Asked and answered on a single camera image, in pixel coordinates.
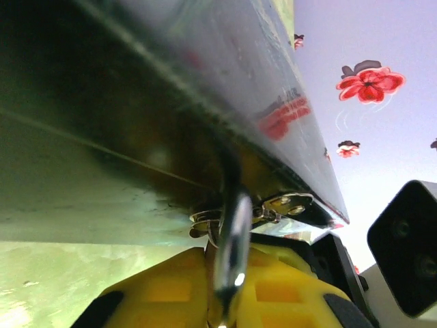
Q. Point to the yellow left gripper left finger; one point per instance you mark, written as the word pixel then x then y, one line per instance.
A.
pixel 164 294

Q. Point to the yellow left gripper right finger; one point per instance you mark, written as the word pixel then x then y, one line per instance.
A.
pixel 280 294

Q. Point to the silver metal hasp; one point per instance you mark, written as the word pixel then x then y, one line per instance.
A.
pixel 290 203

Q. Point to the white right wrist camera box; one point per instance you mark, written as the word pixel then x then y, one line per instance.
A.
pixel 403 246

